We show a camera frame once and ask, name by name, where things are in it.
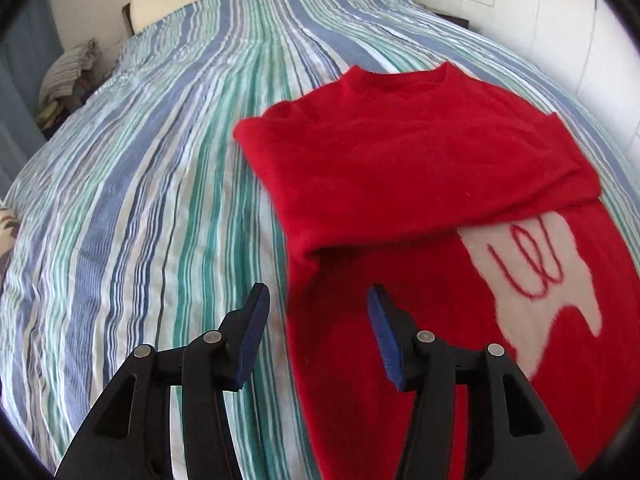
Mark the striped blue green bedspread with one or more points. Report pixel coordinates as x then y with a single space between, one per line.
141 221

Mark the patterned white pillow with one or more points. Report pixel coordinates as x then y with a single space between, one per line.
9 226

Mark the blue window curtain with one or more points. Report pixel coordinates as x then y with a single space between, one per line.
29 46

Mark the dark wooden nightstand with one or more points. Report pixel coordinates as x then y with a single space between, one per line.
461 22

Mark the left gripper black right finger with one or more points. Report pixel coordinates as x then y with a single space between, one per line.
475 415

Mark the red knit sweater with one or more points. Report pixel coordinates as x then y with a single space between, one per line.
480 216

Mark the grey striped clothes pile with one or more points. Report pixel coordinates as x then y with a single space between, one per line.
62 75

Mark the white wardrobe doors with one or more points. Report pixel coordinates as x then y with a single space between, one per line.
581 45

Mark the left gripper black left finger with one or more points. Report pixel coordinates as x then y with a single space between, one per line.
126 435

